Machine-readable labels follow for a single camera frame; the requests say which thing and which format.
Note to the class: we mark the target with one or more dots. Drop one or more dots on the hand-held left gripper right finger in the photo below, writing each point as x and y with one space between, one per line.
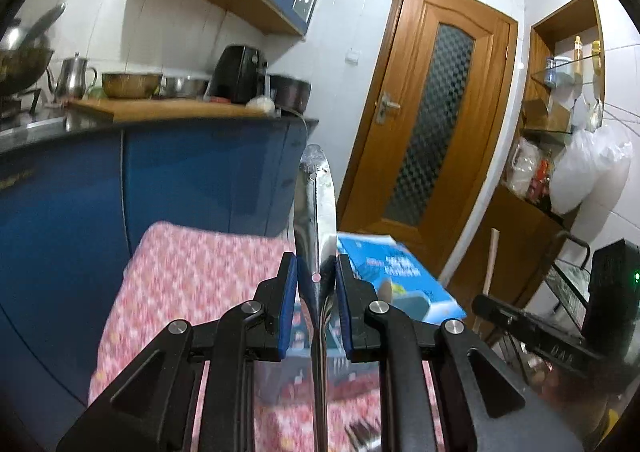
344 312

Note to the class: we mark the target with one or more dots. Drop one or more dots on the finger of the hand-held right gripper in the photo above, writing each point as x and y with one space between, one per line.
525 327

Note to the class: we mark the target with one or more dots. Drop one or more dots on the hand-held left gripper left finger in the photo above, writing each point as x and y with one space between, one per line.
287 312

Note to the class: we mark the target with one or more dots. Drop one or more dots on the clear plastic utensil box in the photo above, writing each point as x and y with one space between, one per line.
285 382

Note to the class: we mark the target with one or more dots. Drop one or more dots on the stainless steel spoon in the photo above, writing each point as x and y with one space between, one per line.
315 212

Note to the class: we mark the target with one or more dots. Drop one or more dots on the stainless steel fork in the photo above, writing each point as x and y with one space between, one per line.
362 437

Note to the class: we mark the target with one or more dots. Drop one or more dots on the black metal rack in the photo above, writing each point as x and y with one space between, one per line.
570 282

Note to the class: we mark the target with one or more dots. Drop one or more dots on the blue book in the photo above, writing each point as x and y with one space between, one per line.
400 272

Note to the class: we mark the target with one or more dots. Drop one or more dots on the wooden stick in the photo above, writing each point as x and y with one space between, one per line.
492 257

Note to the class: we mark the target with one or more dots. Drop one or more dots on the pink floral tablecloth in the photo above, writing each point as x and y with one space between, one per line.
200 272

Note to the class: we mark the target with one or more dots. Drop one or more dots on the large white plastic bag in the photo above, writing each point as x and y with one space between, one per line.
590 171

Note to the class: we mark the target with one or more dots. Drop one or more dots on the clear bag of food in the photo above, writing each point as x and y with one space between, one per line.
522 166

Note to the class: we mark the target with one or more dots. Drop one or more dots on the small white plastic bag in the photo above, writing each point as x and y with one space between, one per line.
260 104

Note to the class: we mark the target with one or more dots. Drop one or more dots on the black rice cooker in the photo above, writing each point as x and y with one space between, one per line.
292 94

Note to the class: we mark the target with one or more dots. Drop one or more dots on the yellow bottle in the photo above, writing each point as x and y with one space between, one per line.
595 56

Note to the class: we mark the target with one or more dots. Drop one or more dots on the wooden door with glass panel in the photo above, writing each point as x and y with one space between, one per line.
400 81

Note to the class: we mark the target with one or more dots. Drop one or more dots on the beige bottle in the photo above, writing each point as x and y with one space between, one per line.
578 56

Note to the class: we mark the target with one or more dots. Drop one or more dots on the wooden cutting board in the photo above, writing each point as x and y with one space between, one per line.
165 107

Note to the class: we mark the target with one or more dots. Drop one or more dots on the black air fryer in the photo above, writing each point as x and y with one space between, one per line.
235 76

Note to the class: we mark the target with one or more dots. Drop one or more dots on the stainless steel bowl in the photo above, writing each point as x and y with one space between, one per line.
184 86

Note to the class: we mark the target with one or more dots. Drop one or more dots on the blue base cabinet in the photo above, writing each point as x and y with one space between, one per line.
60 212

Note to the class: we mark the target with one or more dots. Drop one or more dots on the wooden shelf unit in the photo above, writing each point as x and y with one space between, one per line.
545 31

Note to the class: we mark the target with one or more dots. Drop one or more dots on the brass-coloured metal colander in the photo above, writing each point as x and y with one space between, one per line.
131 85

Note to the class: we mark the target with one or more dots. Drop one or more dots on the stainless steel kettle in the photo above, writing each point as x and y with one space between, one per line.
72 79

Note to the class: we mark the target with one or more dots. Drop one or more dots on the gas stove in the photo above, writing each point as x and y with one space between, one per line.
17 111

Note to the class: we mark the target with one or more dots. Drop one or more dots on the metal wok with lid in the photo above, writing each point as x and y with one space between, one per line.
22 61

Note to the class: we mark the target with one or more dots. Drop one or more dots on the white light switch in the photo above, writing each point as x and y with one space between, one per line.
353 56

